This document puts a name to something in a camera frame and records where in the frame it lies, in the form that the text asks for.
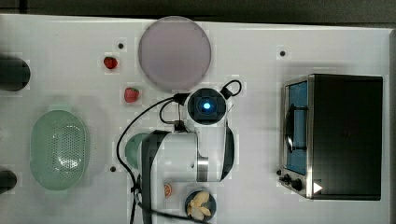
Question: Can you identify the grey round plate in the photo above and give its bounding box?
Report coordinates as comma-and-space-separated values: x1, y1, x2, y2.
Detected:
138, 16, 212, 91

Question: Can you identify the red strawberry lower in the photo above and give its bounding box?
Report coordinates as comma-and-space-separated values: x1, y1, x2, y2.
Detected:
124, 87, 140, 104

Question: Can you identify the red strawberry upper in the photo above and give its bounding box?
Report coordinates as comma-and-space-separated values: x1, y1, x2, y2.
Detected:
103, 57, 118, 70

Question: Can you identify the green plastic strainer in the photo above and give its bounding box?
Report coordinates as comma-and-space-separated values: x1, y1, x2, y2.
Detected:
30, 105, 87, 191

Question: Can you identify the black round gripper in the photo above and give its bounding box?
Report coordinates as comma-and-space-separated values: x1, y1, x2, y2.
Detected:
187, 88, 226, 125

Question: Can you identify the red strawberry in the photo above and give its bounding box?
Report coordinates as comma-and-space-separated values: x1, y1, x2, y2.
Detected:
124, 87, 140, 104
103, 57, 118, 70

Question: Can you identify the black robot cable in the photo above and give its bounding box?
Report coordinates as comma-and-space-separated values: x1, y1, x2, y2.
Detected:
116, 79, 243, 224

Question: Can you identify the orange slice toy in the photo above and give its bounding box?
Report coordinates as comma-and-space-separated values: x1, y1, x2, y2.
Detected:
164, 184, 172, 198

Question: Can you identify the silver toaster oven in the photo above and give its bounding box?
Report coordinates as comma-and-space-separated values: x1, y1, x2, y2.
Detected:
276, 74, 383, 201

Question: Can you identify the dark grey cup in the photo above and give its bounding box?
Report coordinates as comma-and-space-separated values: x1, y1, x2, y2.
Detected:
0, 170, 17, 194

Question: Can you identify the blue cup with bananas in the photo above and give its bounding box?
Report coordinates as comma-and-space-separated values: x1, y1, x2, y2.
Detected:
185, 190, 217, 222

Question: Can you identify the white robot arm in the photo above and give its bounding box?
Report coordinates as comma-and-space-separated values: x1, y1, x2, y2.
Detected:
139, 88, 235, 224

